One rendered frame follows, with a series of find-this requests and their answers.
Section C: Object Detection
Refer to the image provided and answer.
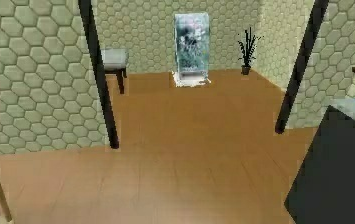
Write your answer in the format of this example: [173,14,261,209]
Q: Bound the dark spiky house plant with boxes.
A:
[236,26,263,76]

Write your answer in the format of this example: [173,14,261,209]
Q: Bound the pale glass shower cabin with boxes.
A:
[171,12,212,88]

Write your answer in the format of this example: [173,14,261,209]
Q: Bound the grey stool with dark legs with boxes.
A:
[100,48,130,95]

